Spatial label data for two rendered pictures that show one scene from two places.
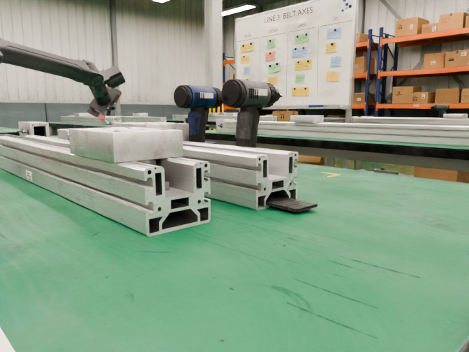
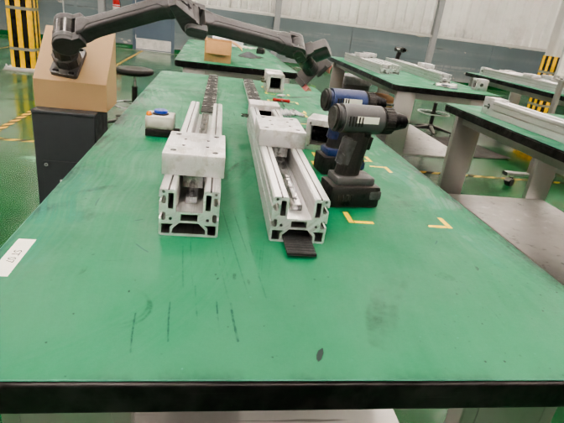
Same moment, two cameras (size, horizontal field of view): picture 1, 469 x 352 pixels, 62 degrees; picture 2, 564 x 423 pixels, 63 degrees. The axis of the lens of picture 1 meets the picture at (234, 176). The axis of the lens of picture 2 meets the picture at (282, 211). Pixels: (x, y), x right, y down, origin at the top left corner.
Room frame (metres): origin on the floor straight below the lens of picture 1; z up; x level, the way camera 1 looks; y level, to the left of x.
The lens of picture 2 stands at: (-0.02, -0.44, 1.14)
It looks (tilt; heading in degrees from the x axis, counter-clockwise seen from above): 23 degrees down; 33
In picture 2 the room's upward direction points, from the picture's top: 7 degrees clockwise
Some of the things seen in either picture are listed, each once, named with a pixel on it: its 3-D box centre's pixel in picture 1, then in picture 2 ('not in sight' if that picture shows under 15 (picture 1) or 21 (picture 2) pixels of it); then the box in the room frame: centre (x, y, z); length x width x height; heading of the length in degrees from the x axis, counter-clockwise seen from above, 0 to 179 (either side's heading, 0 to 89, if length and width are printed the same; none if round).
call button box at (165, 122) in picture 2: not in sight; (163, 123); (0.92, 0.62, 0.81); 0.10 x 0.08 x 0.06; 132
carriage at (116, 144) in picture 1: (124, 151); (195, 159); (0.60, 0.17, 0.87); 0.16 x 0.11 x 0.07; 42
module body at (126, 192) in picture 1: (68, 165); (200, 148); (0.79, 0.34, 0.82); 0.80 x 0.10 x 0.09; 42
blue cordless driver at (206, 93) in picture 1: (206, 126); (353, 132); (1.09, 0.08, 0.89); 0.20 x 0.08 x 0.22; 141
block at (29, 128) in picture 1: (33, 131); (271, 81); (2.02, 1.03, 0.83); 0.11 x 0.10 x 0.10; 136
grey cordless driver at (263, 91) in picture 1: (257, 130); (368, 155); (0.91, -0.05, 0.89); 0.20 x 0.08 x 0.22; 141
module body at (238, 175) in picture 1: (151, 158); (275, 155); (0.92, 0.20, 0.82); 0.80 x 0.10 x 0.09; 42
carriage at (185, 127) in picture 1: (150, 137); (278, 136); (0.92, 0.20, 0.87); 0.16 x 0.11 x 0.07; 42
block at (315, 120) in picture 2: not in sight; (318, 132); (1.24, 0.27, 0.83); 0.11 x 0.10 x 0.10; 111
